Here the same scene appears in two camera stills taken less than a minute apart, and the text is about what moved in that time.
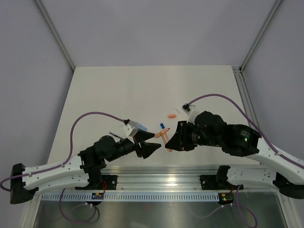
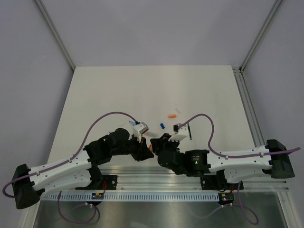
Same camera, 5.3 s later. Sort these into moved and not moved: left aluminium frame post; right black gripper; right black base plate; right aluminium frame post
Moved: right black gripper
Not moved: right aluminium frame post; left aluminium frame post; right black base plate
